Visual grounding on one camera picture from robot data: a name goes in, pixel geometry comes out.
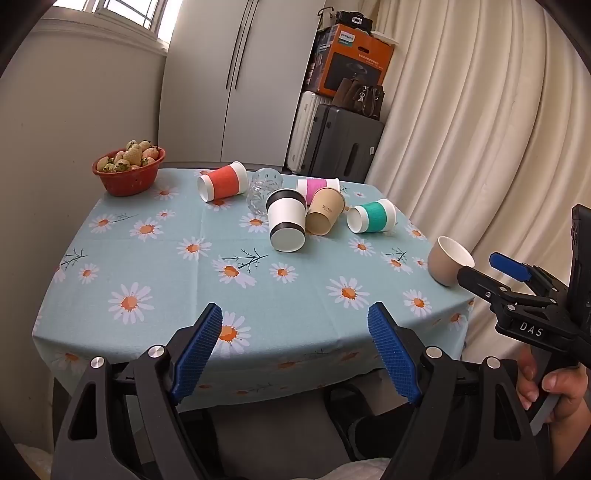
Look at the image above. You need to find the white cup with orange sleeve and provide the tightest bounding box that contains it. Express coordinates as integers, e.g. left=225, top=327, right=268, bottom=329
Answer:
left=197, top=161, right=249, bottom=203

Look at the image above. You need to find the black slipper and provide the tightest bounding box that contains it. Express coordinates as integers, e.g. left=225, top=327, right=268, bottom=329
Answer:
left=323, top=387, right=416, bottom=462

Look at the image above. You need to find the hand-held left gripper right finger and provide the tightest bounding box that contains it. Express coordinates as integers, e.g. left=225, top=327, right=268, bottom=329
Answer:
left=367, top=302, right=550, bottom=480

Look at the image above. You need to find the red basket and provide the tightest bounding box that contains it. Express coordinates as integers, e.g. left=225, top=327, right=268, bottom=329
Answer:
left=92, top=147, right=166, bottom=197

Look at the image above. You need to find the brown paper cup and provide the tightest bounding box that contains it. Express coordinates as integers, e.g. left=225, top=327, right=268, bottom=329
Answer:
left=305, top=187, right=347, bottom=237

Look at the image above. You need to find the dark grey suitcase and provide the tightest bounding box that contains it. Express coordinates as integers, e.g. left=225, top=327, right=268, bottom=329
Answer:
left=307, top=103, right=385, bottom=183

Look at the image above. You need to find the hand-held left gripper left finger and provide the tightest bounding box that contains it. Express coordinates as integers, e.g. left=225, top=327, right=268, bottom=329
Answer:
left=51, top=302, right=225, bottom=480

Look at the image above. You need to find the black camera bag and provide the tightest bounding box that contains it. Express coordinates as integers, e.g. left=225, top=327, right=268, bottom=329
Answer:
left=335, top=10, right=374, bottom=34

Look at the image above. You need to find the cream curtain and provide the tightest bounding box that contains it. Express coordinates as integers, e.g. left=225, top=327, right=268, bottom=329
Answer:
left=365, top=0, right=591, bottom=370

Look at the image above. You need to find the person's right hand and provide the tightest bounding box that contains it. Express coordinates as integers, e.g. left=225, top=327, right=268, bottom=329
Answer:
left=516, top=345, right=591, bottom=478

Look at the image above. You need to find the pile of pale strawberries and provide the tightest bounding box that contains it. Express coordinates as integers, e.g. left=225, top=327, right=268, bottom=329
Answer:
left=97, top=139, right=160, bottom=174

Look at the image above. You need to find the beige cup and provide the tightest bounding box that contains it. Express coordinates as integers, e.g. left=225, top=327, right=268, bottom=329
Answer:
left=427, top=236, right=475, bottom=287

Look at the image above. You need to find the white cup with pink sleeve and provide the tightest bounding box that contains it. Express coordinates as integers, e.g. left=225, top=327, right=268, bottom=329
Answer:
left=295, top=178, right=341, bottom=206

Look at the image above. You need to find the white refrigerator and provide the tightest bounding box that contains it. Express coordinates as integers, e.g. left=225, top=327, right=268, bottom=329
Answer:
left=158, top=0, right=324, bottom=174

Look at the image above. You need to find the white cup with green sleeve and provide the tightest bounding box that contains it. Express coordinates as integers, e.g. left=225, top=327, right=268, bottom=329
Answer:
left=346, top=199, right=398, bottom=234

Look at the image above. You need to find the blue daisy tablecloth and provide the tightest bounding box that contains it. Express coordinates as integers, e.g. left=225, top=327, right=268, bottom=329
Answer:
left=32, top=166, right=476, bottom=414

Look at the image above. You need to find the orange and black cardboard box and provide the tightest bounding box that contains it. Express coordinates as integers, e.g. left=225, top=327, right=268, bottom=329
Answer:
left=305, top=24, right=394, bottom=100

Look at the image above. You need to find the white suitcase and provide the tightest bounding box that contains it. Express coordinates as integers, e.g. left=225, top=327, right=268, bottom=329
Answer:
left=286, top=90, right=333, bottom=175

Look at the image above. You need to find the window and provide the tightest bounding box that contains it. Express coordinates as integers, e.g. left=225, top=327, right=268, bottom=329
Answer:
left=53, top=0, right=183, bottom=47

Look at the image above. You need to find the white cup with black bands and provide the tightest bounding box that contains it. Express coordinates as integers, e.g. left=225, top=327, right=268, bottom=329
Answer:
left=266, top=188, right=308, bottom=253

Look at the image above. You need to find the dark brown handbag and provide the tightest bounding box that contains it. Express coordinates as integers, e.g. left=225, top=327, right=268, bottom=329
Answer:
left=358, top=84, right=385, bottom=121

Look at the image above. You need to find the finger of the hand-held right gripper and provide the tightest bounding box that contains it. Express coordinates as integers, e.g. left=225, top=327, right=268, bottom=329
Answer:
left=456, top=265, right=560, bottom=324
left=488, top=251, right=570, bottom=302

